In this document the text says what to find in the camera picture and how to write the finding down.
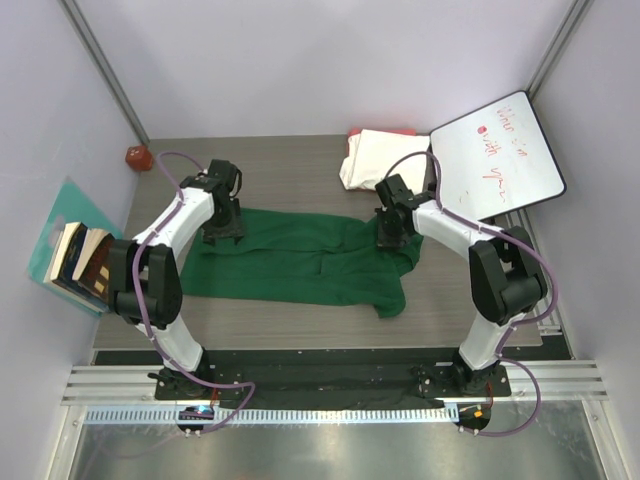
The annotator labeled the green t shirt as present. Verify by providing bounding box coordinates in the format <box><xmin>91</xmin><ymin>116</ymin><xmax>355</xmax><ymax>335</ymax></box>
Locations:
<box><xmin>180</xmin><ymin>208</ymin><xmax>423</xmax><ymax>318</ymax></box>

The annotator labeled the white dry-erase board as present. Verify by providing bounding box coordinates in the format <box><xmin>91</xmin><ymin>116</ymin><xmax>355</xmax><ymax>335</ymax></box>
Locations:
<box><xmin>430</xmin><ymin>91</ymin><xmax>566</xmax><ymax>220</ymax></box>

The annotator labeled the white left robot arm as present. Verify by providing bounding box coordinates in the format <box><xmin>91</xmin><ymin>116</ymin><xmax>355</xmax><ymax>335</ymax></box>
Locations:
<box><xmin>108</xmin><ymin>159</ymin><xmax>245</xmax><ymax>399</ymax></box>

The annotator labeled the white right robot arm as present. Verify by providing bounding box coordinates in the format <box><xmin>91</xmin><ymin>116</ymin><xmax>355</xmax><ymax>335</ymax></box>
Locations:
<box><xmin>375</xmin><ymin>175</ymin><xmax>548</xmax><ymax>395</ymax></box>

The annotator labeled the stack of books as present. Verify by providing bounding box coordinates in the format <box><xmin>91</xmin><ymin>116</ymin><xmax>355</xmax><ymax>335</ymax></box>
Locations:
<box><xmin>43</xmin><ymin>222</ymin><xmax>115</xmax><ymax>314</ymax></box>

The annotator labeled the folded white t shirt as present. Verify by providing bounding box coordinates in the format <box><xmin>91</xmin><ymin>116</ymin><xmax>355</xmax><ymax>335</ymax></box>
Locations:
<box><xmin>339</xmin><ymin>129</ymin><xmax>430</xmax><ymax>193</ymax></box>

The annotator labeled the red cube block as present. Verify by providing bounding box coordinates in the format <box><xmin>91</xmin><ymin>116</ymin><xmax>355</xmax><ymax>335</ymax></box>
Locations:
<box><xmin>125</xmin><ymin>145</ymin><xmax>154</xmax><ymax>172</ymax></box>

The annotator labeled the teal plastic folder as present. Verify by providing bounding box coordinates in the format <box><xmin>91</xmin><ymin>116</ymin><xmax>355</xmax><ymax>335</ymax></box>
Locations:
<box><xmin>27</xmin><ymin>178</ymin><xmax>123</xmax><ymax>316</ymax></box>

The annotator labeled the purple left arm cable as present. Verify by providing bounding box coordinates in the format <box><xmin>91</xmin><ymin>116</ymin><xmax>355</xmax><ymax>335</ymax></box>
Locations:
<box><xmin>132</xmin><ymin>151</ymin><xmax>257</xmax><ymax>434</ymax></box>

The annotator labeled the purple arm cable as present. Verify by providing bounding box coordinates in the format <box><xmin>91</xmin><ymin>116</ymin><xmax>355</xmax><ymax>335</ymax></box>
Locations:
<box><xmin>132</xmin><ymin>151</ymin><xmax>257</xmax><ymax>434</ymax></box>
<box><xmin>382</xmin><ymin>151</ymin><xmax>556</xmax><ymax>439</ymax></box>

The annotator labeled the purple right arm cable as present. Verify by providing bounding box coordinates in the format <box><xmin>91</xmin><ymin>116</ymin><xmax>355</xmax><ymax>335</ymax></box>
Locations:
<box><xmin>382</xmin><ymin>151</ymin><xmax>556</xmax><ymax>439</ymax></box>

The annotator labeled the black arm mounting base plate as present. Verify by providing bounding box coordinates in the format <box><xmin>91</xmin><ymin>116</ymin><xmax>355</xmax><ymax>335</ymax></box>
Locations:
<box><xmin>94</xmin><ymin>348</ymin><xmax>511</xmax><ymax>410</ymax></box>

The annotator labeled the white slotted cable duct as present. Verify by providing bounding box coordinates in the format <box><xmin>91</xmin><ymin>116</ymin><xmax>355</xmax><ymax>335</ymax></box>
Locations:
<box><xmin>84</xmin><ymin>405</ymin><xmax>459</xmax><ymax>426</ymax></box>

